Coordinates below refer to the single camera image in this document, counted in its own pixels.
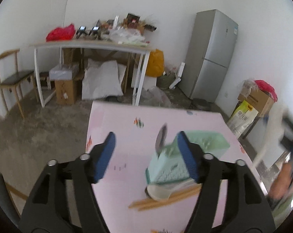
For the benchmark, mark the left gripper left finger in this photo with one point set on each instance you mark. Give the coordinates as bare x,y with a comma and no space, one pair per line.
46,209

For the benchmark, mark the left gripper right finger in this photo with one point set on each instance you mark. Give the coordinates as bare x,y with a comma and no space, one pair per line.
246,210

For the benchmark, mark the wooden chopstick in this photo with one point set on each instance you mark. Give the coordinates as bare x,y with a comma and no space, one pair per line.
149,203

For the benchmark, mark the metal spoon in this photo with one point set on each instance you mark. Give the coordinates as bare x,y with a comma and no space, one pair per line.
161,137

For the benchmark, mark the person's right hand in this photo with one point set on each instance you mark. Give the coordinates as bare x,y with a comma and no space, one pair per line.
283,184

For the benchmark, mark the yellow white rice bag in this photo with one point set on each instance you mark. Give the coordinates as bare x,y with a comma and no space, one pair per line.
241,118

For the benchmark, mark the cardboard box with red cloth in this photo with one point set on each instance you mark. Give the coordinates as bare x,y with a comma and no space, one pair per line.
258,99

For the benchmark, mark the pink patterned tablecloth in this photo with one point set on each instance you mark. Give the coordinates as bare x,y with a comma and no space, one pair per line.
134,163

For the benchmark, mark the cardboard box on floor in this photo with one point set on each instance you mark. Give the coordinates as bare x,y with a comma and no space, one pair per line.
66,92

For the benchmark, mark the white sack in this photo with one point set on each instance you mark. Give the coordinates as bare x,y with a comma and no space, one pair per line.
102,79

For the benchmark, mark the wooden chair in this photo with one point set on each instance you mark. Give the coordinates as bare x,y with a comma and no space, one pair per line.
13,82

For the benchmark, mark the silver refrigerator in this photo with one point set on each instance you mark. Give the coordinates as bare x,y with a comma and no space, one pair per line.
209,55

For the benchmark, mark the red plastic bag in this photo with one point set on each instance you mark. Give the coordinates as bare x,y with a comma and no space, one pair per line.
61,33

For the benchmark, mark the white work table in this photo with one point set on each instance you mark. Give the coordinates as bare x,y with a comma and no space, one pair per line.
102,51

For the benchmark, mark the clear plastic bag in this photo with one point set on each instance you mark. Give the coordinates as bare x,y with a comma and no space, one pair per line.
126,35

